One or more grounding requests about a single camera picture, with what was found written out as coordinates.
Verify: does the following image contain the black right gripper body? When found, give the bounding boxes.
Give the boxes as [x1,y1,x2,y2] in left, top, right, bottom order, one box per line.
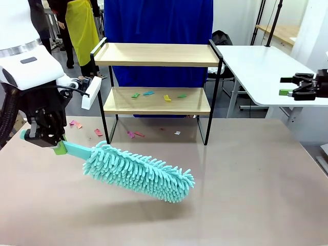
[314,69,328,99]

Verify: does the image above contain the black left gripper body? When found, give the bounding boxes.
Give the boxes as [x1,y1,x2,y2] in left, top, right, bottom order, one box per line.
[22,86,69,136]

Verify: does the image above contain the teal chenille duster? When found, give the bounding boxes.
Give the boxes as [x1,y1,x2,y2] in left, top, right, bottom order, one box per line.
[19,129,195,204]

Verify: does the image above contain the cardboard box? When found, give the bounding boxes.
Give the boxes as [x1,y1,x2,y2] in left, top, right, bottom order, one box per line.
[10,112,26,134]

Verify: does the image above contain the white desk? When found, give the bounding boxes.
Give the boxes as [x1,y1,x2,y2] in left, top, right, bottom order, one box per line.
[215,45,328,126]

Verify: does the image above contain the light wooden table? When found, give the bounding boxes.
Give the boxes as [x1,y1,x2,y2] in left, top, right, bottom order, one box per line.
[255,24,301,47]

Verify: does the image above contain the black stand pole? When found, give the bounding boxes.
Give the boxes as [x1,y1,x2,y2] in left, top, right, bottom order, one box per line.
[264,0,283,48]

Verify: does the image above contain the black tripod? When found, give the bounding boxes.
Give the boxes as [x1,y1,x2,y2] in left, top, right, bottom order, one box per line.
[250,0,267,46]

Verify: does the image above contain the person in yellow apron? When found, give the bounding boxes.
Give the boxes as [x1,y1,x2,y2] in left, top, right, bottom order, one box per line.
[47,0,104,80]

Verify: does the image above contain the black backpack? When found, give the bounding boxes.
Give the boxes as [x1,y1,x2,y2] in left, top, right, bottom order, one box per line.
[211,30,235,77]

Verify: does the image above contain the black corrugated hose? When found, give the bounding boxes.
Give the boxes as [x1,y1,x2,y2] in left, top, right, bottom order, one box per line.
[0,87,20,151]

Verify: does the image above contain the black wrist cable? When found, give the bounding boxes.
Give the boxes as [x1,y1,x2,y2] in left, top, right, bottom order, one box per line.
[58,86,90,98]

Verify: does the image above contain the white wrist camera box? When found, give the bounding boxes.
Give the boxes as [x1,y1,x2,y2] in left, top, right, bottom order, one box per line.
[81,76,102,110]

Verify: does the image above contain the wooden shelf black metal frame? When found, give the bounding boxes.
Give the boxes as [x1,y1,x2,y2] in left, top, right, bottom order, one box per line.
[90,37,223,146]

